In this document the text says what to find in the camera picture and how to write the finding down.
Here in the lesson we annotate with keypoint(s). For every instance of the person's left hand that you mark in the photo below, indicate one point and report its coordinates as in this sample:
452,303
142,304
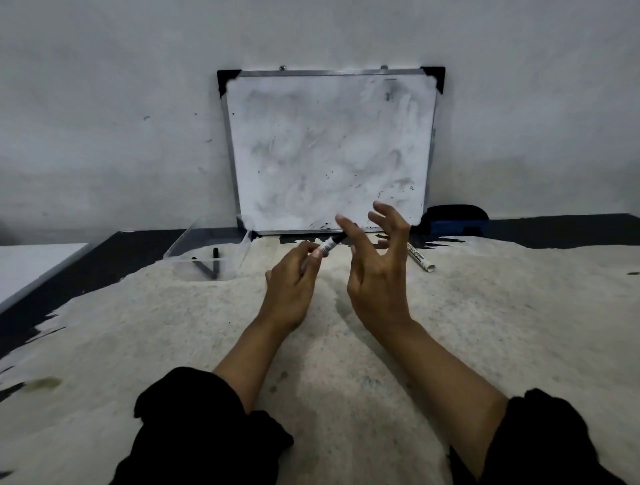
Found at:
287,290

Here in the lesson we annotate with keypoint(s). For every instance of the person's right hand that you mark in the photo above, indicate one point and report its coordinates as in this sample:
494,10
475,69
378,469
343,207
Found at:
377,285

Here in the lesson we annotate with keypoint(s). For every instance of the person's left thumb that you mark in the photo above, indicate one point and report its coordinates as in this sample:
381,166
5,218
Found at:
311,260

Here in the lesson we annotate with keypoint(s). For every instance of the person's right middle finger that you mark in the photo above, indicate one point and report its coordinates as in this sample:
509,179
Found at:
377,222

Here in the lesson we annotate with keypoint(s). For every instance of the person's right thumb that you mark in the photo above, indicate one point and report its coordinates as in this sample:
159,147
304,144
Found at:
352,234

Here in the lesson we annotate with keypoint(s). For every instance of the white marker with black cap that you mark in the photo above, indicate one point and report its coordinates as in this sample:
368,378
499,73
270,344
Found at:
331,244

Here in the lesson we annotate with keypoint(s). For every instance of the person's left forearm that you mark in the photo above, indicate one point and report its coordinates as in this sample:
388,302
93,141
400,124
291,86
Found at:
252,359

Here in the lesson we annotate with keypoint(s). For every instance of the person's right forearm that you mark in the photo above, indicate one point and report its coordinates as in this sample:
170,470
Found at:
440,394

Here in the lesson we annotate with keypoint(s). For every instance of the black and blue eraser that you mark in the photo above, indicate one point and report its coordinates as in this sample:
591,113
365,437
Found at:
457,217

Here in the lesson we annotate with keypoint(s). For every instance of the clear plastic container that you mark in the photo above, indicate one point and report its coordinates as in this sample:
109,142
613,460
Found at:
227,240

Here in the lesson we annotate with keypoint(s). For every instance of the off-white felt mat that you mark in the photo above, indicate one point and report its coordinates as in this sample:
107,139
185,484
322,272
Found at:
150,325

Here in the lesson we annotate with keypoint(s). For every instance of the black left sleeve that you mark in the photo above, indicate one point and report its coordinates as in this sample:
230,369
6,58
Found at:
200,429

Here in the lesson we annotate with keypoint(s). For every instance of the black sleeve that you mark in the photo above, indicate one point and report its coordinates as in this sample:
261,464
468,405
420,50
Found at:
540,444
200,429

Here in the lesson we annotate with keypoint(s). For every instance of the black right sleeve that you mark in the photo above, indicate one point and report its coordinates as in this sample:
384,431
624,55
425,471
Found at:
540,444

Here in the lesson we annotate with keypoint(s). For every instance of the white side table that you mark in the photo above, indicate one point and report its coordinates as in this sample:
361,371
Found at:
35,270

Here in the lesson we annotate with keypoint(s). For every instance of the smudged whiteboard with metal frame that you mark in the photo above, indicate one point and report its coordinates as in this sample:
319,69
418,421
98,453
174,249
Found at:
325,140

